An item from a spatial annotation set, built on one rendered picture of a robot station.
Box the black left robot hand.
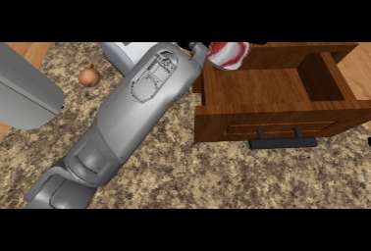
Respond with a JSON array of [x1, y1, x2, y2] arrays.
[[176, 42, 210, 51]]

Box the red and white can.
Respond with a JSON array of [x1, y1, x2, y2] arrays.
[[207, 42, 254, 72]]

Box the open brown wooden drawer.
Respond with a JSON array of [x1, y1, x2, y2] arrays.
[[191, 42, 371, 107]]

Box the brown wooden drawer front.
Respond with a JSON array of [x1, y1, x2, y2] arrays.
[[192, 100, 371, 143]]

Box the brown onion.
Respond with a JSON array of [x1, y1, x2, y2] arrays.
[[78, 63, 104, 88]]

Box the grey rounded appliance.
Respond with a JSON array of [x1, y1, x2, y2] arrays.
[[0, 42, 65, 130]]

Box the black drawer handle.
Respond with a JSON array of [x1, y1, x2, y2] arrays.
[[248, 126, 319, 150]]

